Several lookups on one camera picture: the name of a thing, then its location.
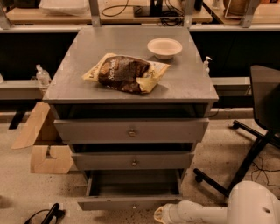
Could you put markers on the black chair base left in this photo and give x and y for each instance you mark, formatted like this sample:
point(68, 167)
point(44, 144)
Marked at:
point(53, 215)

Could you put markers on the white paper bowl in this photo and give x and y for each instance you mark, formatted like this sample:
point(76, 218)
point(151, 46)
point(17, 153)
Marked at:
point(164, 48)

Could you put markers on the grey middle drawer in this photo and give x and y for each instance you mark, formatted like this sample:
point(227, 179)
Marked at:
point(133, 160)

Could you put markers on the brown yellow chip bag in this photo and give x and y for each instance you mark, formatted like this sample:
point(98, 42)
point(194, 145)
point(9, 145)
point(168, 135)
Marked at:
point(126, 73)

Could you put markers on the yellow foam padded gripper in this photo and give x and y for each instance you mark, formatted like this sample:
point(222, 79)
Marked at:
point(171, 212)

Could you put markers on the grey top drawer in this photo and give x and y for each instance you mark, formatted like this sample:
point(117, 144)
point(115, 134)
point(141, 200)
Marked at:
point(123, 131)

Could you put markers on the grey bottom drawer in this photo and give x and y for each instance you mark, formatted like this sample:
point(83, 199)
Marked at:
point(131, 189)

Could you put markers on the white plastic bag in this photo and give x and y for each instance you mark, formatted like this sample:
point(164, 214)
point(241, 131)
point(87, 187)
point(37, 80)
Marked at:
point(68, 7)

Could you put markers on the black office chair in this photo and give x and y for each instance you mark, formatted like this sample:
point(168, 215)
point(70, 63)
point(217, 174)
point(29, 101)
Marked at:
point(265, 86)

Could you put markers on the cardboard box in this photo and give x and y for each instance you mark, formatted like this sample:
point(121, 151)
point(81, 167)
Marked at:
point(48, 154)

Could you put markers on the grey drawer cabinet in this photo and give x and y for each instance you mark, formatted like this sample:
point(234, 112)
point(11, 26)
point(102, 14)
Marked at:
point(132, 98)

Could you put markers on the clear plastic bottle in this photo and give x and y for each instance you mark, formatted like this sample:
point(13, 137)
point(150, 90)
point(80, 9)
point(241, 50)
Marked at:
point(42, 76)

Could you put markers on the grey drawer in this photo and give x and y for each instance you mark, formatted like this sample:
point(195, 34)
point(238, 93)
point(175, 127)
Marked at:
point(133, 160)
point(131, 189)
point(123, 131)

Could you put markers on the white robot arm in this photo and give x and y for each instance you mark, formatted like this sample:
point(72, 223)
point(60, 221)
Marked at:
point(248, 203)

